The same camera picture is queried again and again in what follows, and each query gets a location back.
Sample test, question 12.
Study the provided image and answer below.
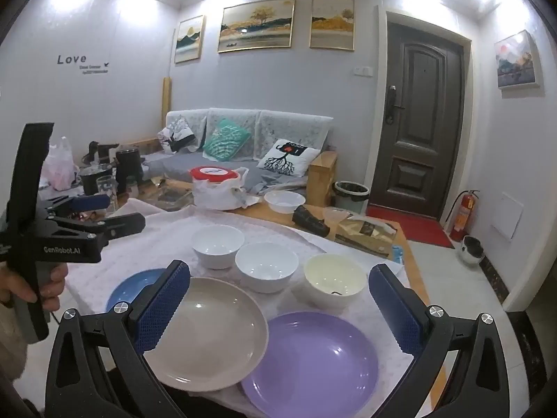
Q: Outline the teal pillow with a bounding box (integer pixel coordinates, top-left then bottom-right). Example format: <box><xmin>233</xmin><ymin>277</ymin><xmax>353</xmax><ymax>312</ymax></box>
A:
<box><xmin>202</xmin><ymin>117</ymin><xmax>252</xmax><ymax>161</ymax></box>

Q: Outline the glass tray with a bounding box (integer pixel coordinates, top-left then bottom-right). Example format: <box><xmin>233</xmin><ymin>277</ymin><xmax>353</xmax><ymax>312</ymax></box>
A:
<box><xmin>154</xmin><ymin>185</ymin><xmax>194</xmax><ymax>210</ymax></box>

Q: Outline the square golden landscape painting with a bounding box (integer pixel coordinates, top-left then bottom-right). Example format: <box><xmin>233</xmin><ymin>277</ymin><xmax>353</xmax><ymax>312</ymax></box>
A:
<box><xmin>309</xmin><ymin>0</ymin><xmax>355</xmax><ymax>51</ymax></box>

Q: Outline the shallow white bowl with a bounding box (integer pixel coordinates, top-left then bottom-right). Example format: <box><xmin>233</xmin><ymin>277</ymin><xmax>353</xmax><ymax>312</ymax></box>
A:
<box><xmin>264</xmin><ymin>190</ymin><xmax>306</xmax><ymax>214</ymax></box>

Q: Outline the wooden side table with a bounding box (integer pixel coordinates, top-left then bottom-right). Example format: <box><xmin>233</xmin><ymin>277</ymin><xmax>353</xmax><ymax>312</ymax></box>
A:
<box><xmin>308</xmin><ymin>150</ymin><xmax>338</xmax><ymax>207</ymax></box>

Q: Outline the red doormat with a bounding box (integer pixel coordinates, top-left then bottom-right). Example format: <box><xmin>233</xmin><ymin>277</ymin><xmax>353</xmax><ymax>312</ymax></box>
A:
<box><xmin>366</xmin><ymin>207</ymin><xmax>455</xmax><ymax>249</ymax></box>

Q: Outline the small mountain painting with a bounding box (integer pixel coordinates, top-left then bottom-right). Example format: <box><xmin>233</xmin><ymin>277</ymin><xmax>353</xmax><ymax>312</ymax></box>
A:
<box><xmin>174</xmin><ymin>15</ymin><xmax>205</xmax><ymax>64</ymax></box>

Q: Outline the beige plate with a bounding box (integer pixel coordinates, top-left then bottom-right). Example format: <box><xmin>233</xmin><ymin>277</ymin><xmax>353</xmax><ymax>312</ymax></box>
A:
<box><xmin>143</xmin><ymin>276</ymin><xmax>269</xmax><ymax>393</ymax></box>

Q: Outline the blue plate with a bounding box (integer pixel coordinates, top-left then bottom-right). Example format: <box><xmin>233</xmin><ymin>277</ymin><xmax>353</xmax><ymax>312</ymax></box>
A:
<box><xmin>105</xmin><ymin>269</ymin><xmax>170</xmax><ymax>314</ymax></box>

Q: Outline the person's left hand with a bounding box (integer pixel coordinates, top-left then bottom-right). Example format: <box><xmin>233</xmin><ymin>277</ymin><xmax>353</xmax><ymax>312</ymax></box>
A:
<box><xmin>0</xmin><ymin>263</ymin><xmax>69</xmax><ymax>312</ymax></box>

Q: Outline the trash bin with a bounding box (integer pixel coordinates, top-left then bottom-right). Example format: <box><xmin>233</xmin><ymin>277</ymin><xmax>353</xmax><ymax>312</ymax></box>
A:
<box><xmin>333</xmin><ymin>180</ymin><xmax>370</xmax><ymax>215</ymax></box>

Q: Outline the white framed sunset painting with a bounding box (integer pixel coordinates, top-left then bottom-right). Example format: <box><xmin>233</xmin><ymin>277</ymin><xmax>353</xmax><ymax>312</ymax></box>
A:
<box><xmin>494</xmin><ymin>30</ymin><xmax>544</xmax><ymax>91</ymax></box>

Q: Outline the grey sofa with lace cover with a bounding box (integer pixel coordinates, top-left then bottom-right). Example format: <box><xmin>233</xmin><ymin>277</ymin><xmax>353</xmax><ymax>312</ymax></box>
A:
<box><xmin>143</xmin><ymin>107</ymin><xmax>336</xmax><ymax>196</ymax></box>

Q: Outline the pink plastic bag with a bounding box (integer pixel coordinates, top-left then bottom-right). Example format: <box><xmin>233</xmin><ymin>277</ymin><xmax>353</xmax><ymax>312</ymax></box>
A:
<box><xmin>44</xmin><ymin>136</ymin><xmax>79</xmax><ymax>191</ymax></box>

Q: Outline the black pot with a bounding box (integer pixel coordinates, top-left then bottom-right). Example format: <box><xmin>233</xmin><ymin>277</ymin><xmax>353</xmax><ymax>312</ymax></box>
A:
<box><xmin>80</xmin><ymin>141</ymin><xmax>120</xmax><ymax>196</ymax></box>

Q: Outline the white plastic bag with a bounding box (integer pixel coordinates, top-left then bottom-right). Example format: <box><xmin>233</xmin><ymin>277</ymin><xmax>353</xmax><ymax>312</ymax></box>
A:
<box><xmin>193</xmin><ymin>168</ymin><xmax>262</xmax><ymax>212</ymax></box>

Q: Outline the black case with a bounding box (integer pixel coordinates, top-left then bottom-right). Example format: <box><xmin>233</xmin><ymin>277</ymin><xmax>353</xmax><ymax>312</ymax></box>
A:
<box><xmin>292</xmin><ymin>206</ymin><xmax>330</xmax><ymax>237</ymax></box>

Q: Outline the cream bowl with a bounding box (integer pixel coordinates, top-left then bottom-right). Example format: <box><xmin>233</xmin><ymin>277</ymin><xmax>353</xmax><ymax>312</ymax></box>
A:
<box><xmin>303</xmin><ymin>253</ymin><xmax>366</xmax><ymax>310</ymax></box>

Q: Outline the brown tissue box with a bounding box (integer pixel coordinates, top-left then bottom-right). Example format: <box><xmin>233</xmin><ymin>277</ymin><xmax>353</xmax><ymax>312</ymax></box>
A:
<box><xmin>335</xmin><ymin>215</ymin><xmax>399</xmax><ymax>257</ymax></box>

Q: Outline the person's left forearm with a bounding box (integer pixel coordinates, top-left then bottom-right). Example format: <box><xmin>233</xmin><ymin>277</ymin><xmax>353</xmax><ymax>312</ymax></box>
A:
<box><xmin>0</xmin><ymin>302</ymin><xmax>29</xmax><ymax>401</ymax></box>

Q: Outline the clear drinking glass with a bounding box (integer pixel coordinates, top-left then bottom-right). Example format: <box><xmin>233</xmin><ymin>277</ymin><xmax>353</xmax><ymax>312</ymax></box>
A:
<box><xmin>96</xmin><ymin>174</ymin><xmax>118</xmax><ymax>214</ymax></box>

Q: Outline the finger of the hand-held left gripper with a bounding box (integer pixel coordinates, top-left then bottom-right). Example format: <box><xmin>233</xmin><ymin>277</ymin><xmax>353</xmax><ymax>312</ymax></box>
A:
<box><xmin>46</xmin><ymin>194</ymin><xmax>111</xmax><ymax>219</ymax></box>
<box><xmin>93</xmin><ymin>212</ymin><xmax>146</xmax><ymax>242</ymax></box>

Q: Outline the wooden board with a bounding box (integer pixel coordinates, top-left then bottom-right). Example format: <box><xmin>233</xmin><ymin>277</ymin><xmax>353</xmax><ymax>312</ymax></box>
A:
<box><xmin>161</xmin><ymin>77</ymin><xmax>173</xmax><ymax>129</ymax></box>

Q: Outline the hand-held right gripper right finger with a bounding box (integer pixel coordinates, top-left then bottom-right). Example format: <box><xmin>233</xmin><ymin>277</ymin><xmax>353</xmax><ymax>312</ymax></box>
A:
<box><xmin>368</xmin><ymin>263</ymin><xmax>510</xmax><ymax>418</ymax></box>

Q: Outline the dark brown door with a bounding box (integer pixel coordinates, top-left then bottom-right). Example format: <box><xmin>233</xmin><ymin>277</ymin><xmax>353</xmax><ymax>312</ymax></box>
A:
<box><xmin>368</xmin><ymin>22</ymin><xmax>464</xmax><ymax>220</ymax></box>

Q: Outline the purple plate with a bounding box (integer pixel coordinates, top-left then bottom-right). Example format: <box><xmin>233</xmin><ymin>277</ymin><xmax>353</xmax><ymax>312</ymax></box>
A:
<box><xmin>241</xmin><ymin>311</ymin><xmax>379</xmax><ymax>418</ymax></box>

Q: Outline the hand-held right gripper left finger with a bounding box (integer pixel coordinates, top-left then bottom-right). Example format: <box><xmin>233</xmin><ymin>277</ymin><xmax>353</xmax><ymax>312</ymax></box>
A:
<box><xmin>46</xmin><ymin>259</ymin><xmax>192</xmax><ymax>418</ymax></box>

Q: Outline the black cylinder appliance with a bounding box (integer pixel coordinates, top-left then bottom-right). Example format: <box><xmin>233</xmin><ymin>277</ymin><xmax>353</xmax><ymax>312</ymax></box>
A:
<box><xmin>115</xmin><ymin>148</ymin><xmax>144</xmax><ymax>192</ymax></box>

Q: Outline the black and white floral pillow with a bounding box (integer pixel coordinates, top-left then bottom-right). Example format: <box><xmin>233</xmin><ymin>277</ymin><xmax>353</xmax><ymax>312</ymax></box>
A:
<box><xmin>157</xmin><ymin>119</ymin><xmax>196</xmax><ymax>153</ymax></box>

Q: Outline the black wall sticker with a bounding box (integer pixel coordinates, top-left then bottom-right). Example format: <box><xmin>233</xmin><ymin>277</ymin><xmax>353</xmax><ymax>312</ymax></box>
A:
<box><xmin>56</xmin><ymin>53</ymin><xmax>111</xmax><ymax>75</ymax></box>

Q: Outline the red fire extinguisher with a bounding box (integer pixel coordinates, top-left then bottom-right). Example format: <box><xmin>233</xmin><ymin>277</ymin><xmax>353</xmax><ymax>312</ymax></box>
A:
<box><xmin>448</xmin><ymin>189</ymin><xmax>480</xmax><ymax>242</ymax></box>

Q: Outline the white wall panel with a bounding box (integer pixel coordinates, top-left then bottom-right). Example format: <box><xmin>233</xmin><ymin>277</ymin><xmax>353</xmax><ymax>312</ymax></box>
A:
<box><xmin>492</xmin><ymin>192</ymin><xmax>524</xmax><ymax>241</ymax></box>

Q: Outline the red lid container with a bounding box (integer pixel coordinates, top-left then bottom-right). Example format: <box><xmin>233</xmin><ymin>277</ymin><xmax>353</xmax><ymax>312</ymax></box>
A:
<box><xmin>189</xmin><ymin>165</ymin><xmax>240</xmax><ymax>184</ymax></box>

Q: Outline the wide golden tree painting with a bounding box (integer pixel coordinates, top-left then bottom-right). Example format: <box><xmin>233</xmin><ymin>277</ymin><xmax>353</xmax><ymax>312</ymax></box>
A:
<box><xmin>217</xmin><ymin>0</ymin><xmax>297</xmax><ymax>54</ymax></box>

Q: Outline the white tree print pillow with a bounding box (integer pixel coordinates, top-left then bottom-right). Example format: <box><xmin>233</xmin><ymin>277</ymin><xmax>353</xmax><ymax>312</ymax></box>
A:
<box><xmin>258</xmin><ymin>138</ymin><xmax>321</xmax><ymax>178</ymax></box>

